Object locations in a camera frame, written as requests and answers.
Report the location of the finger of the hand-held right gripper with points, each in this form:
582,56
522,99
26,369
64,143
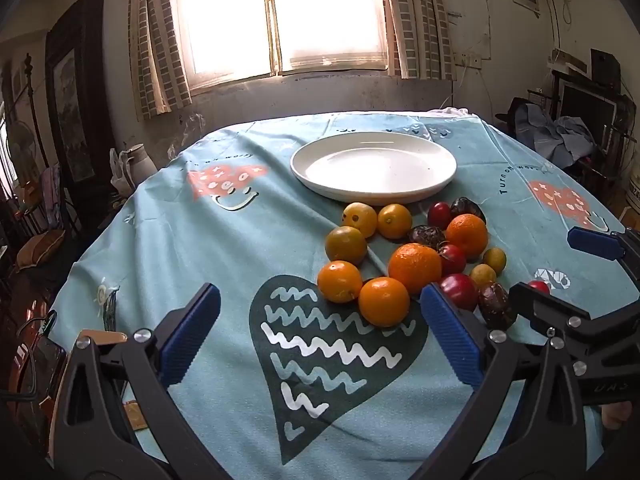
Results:
595,243
537,302

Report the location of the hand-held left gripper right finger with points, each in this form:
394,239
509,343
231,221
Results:
450,330

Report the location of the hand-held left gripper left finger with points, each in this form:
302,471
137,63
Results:
192,330

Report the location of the small greenish kumquat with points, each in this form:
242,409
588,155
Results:
495,260

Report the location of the dark wrinkled passion fruit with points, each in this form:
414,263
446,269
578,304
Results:
426,236
469,206
496,306

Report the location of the yellow orange citrus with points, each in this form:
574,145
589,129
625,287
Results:
395,221

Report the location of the greenish orange tangerine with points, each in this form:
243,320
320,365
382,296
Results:
346,245

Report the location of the pale yellow lemon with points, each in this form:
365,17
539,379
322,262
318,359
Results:
361,220

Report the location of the white round plate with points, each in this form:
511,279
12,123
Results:
372,167

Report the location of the person's right hand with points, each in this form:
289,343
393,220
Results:
617,416

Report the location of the small yellow kumquat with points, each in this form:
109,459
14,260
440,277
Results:
483,275

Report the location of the red tomato with green stem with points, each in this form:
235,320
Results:
453,259

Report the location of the light blue printed tablecloth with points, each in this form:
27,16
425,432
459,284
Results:
210,240

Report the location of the pile of clothes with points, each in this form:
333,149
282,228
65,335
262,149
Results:
560,135

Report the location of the black monitor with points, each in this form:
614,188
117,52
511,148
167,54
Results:
585,105

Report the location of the white plastic bag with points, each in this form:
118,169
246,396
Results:
117,175

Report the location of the brown cushion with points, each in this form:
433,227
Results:
40,249

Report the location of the white ceramic jug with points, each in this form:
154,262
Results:
139,162

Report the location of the white cloth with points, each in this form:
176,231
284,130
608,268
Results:
450,110

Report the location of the standing fan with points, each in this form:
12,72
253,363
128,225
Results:
20,147

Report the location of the dark framed picture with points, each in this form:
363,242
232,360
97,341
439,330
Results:
75,100

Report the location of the brick pattern curtain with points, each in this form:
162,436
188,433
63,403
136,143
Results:
155,45
417,20

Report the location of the bright window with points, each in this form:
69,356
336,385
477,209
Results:
280,15

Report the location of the white wall socket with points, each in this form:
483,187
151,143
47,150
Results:
468,59

